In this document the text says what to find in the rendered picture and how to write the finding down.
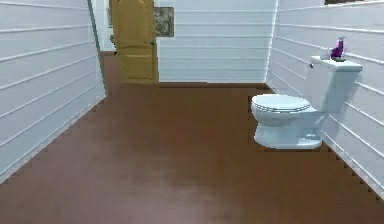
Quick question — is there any white toilet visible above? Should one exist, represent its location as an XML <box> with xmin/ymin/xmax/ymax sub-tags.
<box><xmin>250</xmin><ymin>55</ymin><xmax>364</xmax><ymax>151</ymax></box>

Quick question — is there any tan wooden room door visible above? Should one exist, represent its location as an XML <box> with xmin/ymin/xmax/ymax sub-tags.
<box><xmin>110</xmin><ymin>0</ymin><xmax>160</xmax><ymax>83</ymax></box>

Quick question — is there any mottled brown framed picture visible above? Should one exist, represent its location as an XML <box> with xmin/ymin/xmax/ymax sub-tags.
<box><xmin>153</xmin><ymin>6</ymin><xmax>175</xmax><ymax>38</ymax></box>

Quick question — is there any purple spray bottle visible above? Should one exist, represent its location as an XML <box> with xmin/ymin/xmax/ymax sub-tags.
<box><xmin>330</xmin><ymin>35</ymin><xmax>348</xmax><ymax>63</ymax></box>

